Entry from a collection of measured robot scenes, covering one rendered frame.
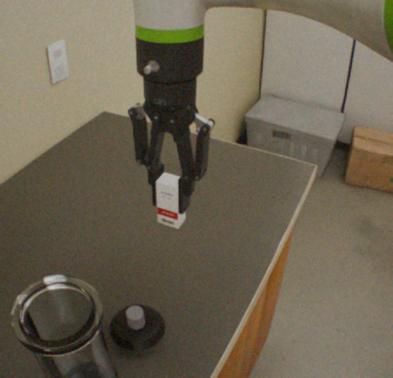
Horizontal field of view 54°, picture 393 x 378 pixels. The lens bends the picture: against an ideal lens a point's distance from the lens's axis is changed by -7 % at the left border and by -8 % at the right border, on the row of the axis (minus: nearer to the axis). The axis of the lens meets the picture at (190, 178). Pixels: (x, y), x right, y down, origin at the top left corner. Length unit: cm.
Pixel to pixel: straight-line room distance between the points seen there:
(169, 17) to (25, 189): 68
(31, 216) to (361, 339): 148
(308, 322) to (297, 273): 30
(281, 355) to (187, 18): 151
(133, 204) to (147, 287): 25
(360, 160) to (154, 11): 228
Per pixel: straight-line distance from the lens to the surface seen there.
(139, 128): 64
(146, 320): 69
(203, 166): 62
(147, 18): 52
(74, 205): 98
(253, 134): 275
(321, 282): 210
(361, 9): 32
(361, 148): 265
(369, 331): 199
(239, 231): 89
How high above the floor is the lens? 154
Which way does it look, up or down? 36 degrees down
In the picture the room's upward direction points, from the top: straight up
